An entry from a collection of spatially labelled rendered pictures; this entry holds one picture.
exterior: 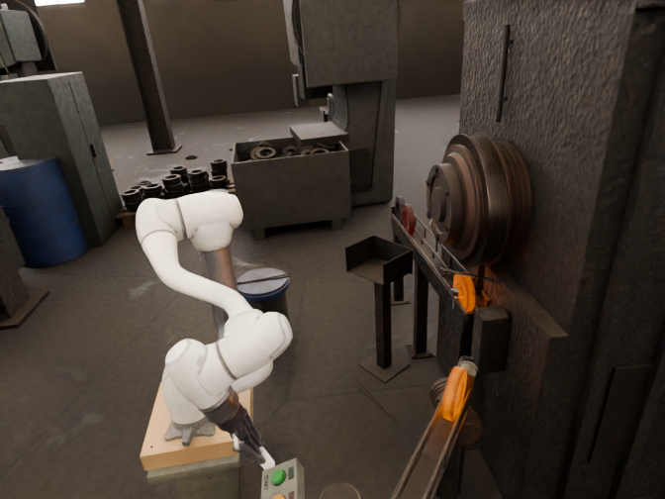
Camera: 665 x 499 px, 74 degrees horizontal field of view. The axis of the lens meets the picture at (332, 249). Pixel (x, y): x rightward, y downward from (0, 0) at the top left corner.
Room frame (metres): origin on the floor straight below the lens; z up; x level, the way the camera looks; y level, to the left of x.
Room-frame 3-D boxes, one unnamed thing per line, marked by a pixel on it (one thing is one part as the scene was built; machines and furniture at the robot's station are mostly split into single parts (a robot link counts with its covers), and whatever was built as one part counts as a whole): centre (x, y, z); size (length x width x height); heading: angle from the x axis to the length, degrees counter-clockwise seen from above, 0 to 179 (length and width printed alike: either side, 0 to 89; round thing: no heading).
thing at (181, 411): (1.24, 0.56, 0.59); 0.18 x 0.16 x 0.22; 114
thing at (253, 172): (4.18, 0.35, 0.39); 1.03 x 0.83 x 0.79; 97
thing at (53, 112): (4.20, 2.40, 0.75); 0.70 x 0.48 x 1.50; 3
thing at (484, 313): (1.24, -0.53, 0.68); 0.11 x 0.08 x 0.24; 93
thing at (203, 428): (1.21, 0.57, 0.45); 0.22 x 0.18 x 0.06; 2
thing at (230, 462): (1.23, 0.57, 0.33); 0.32 x 0.32 x 0.04; 7
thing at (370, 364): (1.94, -0.22, 0.36); 0.26 x 0.20 x 0.72; 38
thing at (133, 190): (4.75, 1.64, 0.22); 1.20 x 0.81 x 0.44; 98
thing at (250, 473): (1.23, 0.57, 0.16); 0.40 x 0.40 x 0.31; 7
